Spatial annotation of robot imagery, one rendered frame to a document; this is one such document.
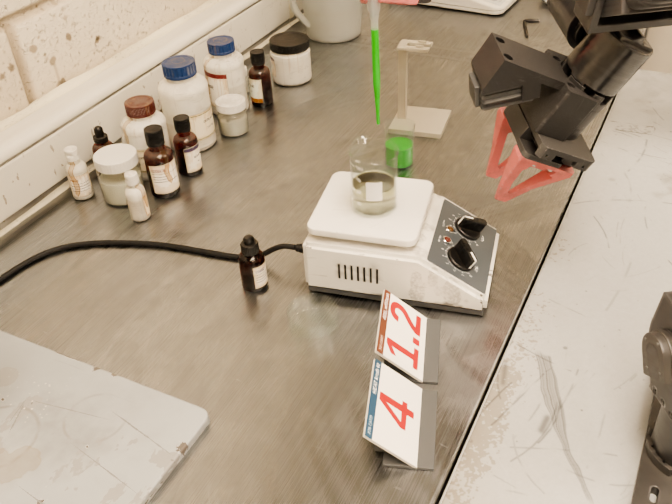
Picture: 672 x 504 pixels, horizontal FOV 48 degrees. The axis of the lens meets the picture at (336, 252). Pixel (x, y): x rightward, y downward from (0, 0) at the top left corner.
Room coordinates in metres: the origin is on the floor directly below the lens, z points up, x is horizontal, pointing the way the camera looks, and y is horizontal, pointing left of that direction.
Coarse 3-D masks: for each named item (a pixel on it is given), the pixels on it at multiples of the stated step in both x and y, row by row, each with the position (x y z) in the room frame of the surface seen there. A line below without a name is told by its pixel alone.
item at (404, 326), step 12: (396, 300) 0.58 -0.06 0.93; (396, 312) 0.57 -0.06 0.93; (408, 312) 0.58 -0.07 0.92; (396, 324) 0.55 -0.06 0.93; (408, 324) 0.56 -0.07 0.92; (420, 324) 0.57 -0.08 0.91; (396, 336) 0.53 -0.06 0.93; (408, 336) 0.54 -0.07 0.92; (420, 336) 0.55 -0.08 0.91; (384, 348) 0.51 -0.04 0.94; (396, 348) 0.52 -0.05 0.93; (408, 348) 0.53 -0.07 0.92; (420, 348) 0.53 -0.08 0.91; (396, 360) 0.50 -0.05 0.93; (408, 360) 0.51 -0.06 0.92
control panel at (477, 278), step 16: (448, 208) 0.70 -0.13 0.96; (448, 224) 0.67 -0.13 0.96; (432, 240) 0.64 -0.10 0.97; (480, 240) 0.67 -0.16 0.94; (432, 256) 0.61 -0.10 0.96; (480, 256) 0.64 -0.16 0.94; (448, 272) 0.60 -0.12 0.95; (464, 272) 0.61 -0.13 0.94; (480, 272) 0.62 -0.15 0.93; (480, 288) 0.59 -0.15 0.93
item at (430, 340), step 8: (424, 320) 0.58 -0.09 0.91; (432, 320) 0.58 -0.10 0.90; (440, 320) 0.58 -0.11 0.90; (424, 328) 0.57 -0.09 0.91; (432, 328) 0.57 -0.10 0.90; (440, 328) 0.57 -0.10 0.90; (424, 336) 0.55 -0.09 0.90; (432, 336) 0.55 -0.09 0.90; (376, 344) 0.51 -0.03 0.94; (424, 344) 0.54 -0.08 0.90; (432, 344) 0.54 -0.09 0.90; (376, 352) 0.50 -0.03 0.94; (424, 352) 0.53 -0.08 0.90; (432, 352) 0.53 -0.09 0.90; (384, 360) 0.51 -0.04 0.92; (392, 360) 0.50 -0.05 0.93; (424, 360) 0.52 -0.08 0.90; (432, 360) 0.52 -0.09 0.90; (392, 368) 0.51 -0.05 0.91; (400, 368) 0.50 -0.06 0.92; (424, 368) 0.51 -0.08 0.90; (432, 368) 0.51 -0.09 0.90; (408, 376) 0.50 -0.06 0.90; (416, 376) 0.50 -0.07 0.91; (424, 376) 0.50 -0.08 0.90; (432, 376) 0.50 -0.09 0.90
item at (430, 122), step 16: (400, 48) 1.02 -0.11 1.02; (416, 48) 1.01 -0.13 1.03; (400, 64) 1.03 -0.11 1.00; (400, 80) 1.03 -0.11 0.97; (400, 96) 1.03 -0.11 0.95; (400, 112) 1.03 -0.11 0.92; (416, 112) 1.04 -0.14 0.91; (432, 112) 1.04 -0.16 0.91; (448, 112) 1.04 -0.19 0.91; (416, 128) 0.99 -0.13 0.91; (432, 128) 0.99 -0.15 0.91
